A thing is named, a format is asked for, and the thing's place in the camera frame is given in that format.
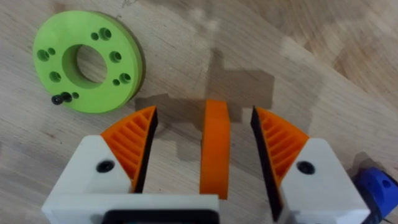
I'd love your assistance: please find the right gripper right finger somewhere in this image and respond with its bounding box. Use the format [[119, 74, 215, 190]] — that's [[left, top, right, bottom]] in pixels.
[[250, 105, 373, 224]]

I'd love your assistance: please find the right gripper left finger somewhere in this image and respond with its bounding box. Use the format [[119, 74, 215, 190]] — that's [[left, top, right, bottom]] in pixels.
[[49, 105, 159, 196]]

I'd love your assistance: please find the blue electric screwdriver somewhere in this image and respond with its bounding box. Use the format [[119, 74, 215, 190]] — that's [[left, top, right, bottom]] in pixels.
[[354, 167, 398, 224]]

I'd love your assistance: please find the black screw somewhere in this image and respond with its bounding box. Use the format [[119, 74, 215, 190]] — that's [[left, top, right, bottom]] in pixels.
[[51, 91, 73, 106]]

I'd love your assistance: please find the orange ribbed wedge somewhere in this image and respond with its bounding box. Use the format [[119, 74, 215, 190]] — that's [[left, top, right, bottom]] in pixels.
[[198, 99, 231, 200]]

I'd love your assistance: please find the green disc with holes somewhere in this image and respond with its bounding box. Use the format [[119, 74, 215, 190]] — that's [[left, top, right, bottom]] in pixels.
[[32, 10, 146, 114]]

